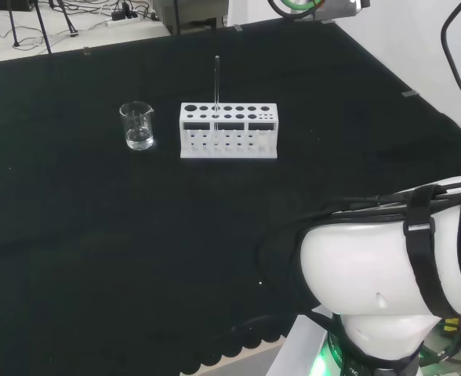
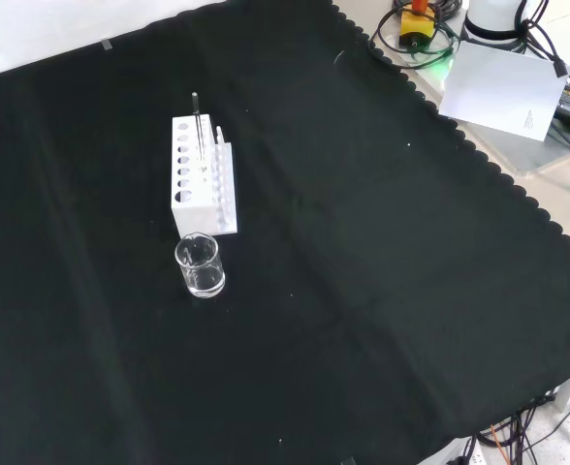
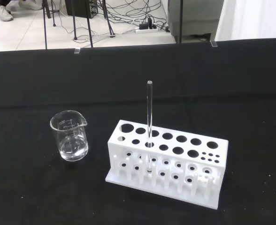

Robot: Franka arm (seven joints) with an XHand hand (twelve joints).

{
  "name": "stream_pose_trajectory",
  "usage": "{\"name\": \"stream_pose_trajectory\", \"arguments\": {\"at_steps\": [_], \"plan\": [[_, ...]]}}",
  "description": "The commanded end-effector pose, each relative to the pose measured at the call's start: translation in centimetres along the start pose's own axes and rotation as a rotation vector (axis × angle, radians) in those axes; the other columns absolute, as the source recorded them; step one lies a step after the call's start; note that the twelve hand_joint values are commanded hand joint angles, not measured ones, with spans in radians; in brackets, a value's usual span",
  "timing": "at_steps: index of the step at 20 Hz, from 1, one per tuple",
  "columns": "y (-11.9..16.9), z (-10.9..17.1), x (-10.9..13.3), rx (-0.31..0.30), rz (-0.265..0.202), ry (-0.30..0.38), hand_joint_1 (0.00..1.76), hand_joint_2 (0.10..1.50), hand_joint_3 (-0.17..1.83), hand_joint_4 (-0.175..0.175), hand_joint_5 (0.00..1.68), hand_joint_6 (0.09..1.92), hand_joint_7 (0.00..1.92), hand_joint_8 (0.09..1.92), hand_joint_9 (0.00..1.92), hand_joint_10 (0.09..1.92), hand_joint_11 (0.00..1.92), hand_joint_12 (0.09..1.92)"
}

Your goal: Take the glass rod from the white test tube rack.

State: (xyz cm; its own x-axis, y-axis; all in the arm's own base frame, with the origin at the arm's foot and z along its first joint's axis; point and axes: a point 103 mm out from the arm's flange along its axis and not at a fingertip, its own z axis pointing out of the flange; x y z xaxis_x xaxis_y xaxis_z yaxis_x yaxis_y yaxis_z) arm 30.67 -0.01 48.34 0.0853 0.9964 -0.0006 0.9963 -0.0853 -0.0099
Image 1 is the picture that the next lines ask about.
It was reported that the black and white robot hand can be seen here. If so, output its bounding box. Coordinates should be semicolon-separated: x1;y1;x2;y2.
267;0;372;20

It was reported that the white test tube rack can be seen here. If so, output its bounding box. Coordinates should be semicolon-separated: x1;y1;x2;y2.
180;102;278;160

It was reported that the clear glass beaker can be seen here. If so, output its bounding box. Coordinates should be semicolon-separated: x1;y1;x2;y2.
118;100;155;151

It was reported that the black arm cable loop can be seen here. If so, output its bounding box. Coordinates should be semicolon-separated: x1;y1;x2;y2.
441;0;461;111

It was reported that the black box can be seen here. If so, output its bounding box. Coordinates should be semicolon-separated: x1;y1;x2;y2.
0;0;36;12

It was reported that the black bench cloth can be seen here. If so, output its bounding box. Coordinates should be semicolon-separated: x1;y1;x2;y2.
0;18;461;376

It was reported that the black tripod leg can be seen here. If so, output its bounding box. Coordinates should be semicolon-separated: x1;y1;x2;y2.
33;0;53;54
6;0;21;49
56;0;79;37

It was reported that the white power strip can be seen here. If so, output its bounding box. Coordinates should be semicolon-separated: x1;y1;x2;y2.
106;16;143;27

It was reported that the clear glass rod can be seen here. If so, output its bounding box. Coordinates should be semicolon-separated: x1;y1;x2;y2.
212;56;221;136

